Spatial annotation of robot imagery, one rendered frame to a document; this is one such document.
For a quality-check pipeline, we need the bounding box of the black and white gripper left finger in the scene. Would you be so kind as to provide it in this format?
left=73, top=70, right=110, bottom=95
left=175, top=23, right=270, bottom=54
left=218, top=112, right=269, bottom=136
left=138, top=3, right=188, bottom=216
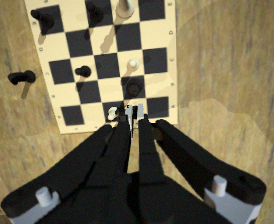
left=0, top=104, right=134, bottom=224

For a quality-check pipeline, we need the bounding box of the white pawn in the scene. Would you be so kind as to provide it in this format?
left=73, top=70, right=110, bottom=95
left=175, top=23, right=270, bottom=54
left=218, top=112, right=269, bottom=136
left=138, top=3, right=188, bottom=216
left=108, top=107, right=120, bottom=120
left=127, top=58, right=139, bottom=71

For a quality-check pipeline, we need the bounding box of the wooden chessboard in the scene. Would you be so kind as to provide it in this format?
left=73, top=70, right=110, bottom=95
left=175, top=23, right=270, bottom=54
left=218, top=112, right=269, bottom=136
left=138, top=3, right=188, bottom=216
left=25, top=0, right=177, bottom=134

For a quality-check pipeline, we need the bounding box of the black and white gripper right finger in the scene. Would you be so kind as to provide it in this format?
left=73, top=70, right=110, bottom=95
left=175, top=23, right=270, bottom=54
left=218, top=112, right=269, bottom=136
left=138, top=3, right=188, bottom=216
left=137, top=103, right=267, bottom=224

